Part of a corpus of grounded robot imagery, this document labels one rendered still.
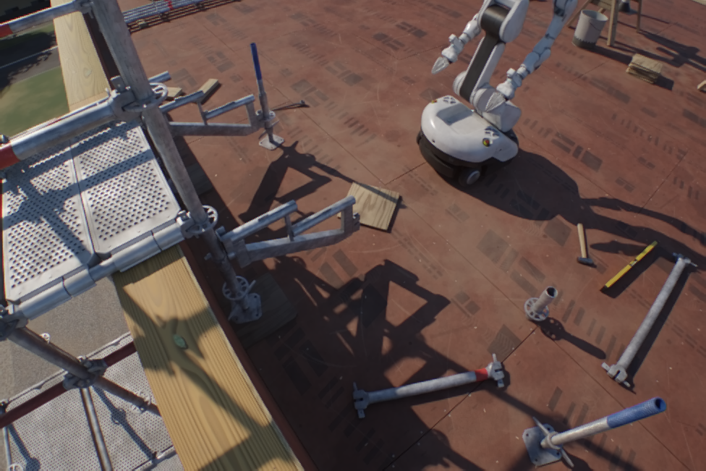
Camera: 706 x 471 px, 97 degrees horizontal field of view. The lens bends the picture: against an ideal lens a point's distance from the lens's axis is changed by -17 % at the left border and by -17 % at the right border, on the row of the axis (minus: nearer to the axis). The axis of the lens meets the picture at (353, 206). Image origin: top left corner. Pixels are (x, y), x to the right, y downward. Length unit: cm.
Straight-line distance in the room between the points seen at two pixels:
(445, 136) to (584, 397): 155
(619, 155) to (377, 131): 192
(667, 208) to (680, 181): 39
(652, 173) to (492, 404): 223
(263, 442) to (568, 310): 166
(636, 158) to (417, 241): 202
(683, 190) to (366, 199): 238
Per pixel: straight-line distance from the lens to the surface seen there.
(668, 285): 258
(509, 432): 185
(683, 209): 324
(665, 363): 236
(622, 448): 208
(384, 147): 266
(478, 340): 192
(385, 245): 209
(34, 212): 174
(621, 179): 313
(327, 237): 182
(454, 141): 226
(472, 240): 221
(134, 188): 156
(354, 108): 303
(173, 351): 118
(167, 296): 126
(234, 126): 253
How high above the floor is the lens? 171
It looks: 49 degrees down
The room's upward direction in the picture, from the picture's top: straight up
